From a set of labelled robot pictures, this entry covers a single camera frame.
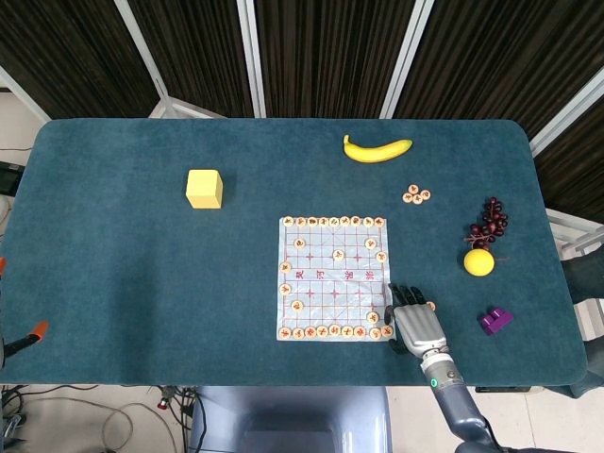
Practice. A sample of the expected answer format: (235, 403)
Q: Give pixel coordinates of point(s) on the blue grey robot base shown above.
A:
(288, 420)

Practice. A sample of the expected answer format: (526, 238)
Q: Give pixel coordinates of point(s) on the white metal rack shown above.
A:
(573, 231)

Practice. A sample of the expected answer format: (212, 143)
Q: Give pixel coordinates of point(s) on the blue felt table cloth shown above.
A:
(141, 283)

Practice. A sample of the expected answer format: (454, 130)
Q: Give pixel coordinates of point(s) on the white partition foot bar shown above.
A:
(189, 109)

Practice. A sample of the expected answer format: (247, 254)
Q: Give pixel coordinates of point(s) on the purple plastic block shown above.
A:
(495, 321)

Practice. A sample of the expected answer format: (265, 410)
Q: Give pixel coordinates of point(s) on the yellow round ball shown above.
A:
(479, 262)

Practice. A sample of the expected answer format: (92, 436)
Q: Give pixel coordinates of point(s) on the yellow foam cube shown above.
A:
(203, 189)

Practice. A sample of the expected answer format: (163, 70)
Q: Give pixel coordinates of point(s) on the black clamp with orange tip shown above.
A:
(23, 340)

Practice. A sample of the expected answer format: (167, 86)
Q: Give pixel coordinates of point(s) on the white partition frame post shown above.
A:
(141, 47)
(26, 94)
(566, 106)
(252, 56)
(408, 56)

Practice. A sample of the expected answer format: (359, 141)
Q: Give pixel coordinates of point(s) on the black table bracket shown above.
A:
(502, 389)

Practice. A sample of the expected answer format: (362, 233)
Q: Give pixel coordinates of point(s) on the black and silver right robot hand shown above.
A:
(417, 325)

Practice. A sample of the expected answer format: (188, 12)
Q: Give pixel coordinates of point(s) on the black box device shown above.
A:
(9, 178)

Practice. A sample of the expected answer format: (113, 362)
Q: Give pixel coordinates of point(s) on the red button plug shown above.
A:
(163, 402)

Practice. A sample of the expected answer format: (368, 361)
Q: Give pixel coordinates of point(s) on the dark purple grape bunch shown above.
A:
(491, 226)

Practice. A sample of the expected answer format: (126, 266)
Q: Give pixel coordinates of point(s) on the white chinese chess board sheet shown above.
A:
(330, 283)

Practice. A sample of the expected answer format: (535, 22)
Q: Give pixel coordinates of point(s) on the round wooden chess piece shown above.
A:
(373, 316)
(375, 333)
(385, 331)
(288, 221)
(356, 221)
(378, 222)
(345, 221)
(368, 221)
(431, 307)
(338, 255)
(285, 332)
(414, 189)
(370, 243)
(297, 333)
(285, 267)
(334, 330)
(323, 221)
(310, 332)
(359, 332)
(297, 306)
(407, 197)
(300, 221)
(418, 199)
(322, 331)
(334, 221)
(380, 256)
(347, 331)
(300, 243)
(312, 221)
(425, 194)
(284, 289)

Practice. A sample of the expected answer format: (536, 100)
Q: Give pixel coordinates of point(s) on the yellow banana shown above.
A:
(375, 152)

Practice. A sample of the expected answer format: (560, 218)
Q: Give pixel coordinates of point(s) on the dark grey fabric object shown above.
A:
(585, 278)

